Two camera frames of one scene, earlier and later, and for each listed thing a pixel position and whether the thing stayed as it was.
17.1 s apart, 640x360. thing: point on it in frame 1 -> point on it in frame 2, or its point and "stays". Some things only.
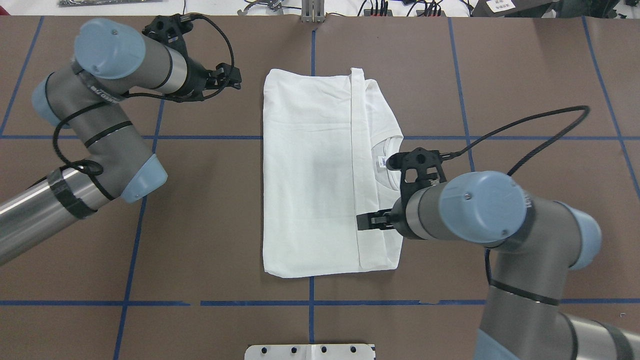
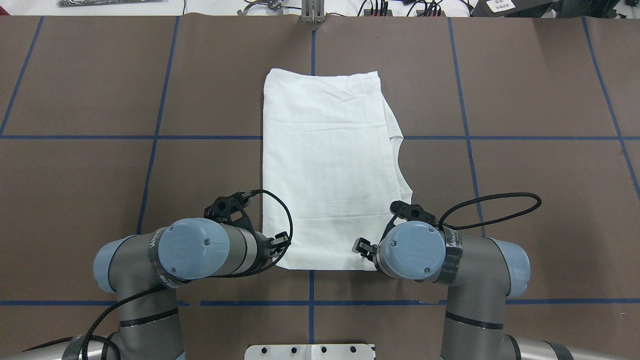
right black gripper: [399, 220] -> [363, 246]
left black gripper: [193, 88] -> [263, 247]
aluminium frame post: [312, 11] stays
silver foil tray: [79, 3] stays
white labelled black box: [512, 8] stays
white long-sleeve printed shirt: [327, 136] stays
